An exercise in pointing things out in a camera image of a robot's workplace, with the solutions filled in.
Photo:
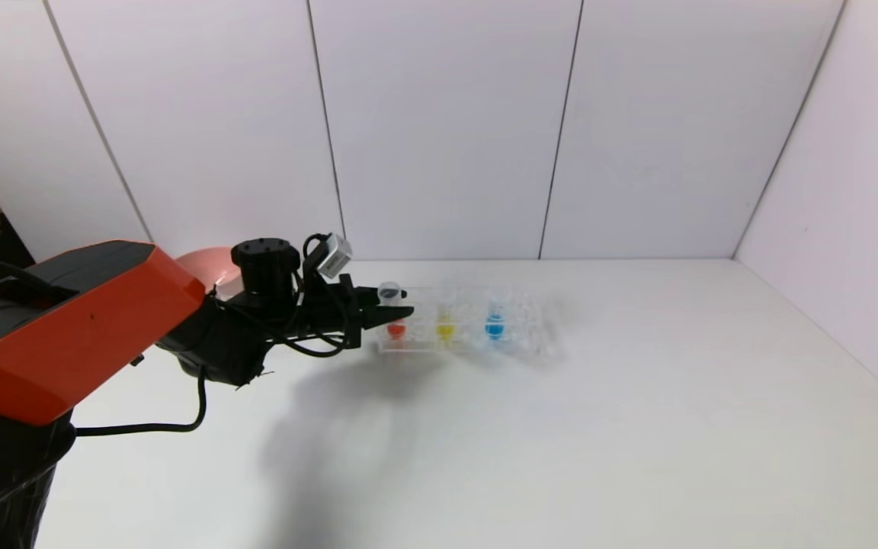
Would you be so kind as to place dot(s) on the clear acrylic test tube rack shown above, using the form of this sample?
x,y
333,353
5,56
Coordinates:
x,y
477,345

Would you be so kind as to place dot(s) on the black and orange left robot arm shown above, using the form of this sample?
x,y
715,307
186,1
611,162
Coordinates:
x,y
88,328

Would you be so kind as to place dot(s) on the test tube with blue pigment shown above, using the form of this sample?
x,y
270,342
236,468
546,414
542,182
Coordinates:
x,y
494,329

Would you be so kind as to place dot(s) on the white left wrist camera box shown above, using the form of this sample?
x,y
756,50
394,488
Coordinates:
x,y
334,255

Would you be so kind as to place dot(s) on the test tube with red pigment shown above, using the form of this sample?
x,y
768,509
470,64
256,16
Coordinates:
x,y
396,331

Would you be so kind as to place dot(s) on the test tube with yellow pigment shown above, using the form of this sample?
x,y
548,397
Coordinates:
x,y
445,329

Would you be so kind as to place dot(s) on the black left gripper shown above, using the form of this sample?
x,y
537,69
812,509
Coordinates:
x,y
353,309

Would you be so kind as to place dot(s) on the pink plastic bowl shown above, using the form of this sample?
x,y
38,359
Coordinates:
x,y
206,263

